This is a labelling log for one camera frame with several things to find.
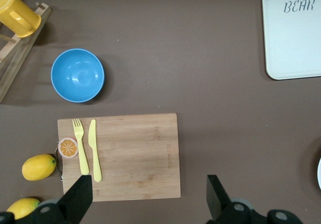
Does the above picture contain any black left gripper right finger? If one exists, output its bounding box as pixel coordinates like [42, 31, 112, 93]
[206, 175, 267, 224]

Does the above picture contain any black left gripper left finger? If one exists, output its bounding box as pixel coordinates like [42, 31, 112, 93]
[15, 175, 93, 224]

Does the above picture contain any white round plate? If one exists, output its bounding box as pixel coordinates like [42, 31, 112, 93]
[316, 156, 321, 192]

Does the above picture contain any yellow plastic fork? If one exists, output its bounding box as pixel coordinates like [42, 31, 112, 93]
[72, 118, 90, 176]

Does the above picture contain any yellow plastic knife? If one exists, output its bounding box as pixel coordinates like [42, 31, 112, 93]
[87, 119, 103, 183]

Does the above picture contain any toy orange slice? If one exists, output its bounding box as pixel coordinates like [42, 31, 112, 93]
[58, 136, 79, 159]

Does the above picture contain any yellow lemon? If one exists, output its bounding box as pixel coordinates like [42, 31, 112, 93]
[6, 197, 41, 220]
[21, 154, 57, 182]

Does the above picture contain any bamboo cutting board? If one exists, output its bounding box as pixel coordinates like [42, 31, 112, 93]
[54, 113, 182, 202]

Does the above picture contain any blue bowl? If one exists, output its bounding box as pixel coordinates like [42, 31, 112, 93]
[51, 48, 105, 103]

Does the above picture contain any wooden peg drying rack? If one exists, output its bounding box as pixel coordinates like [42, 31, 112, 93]
[0, 0, 53, 104]

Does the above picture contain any beige bear print tray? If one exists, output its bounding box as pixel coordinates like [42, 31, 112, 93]
[261, 0, 321, 80]

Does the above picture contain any yellow plastic cup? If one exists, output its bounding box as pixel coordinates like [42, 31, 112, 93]
[0, 0, 42, 38]

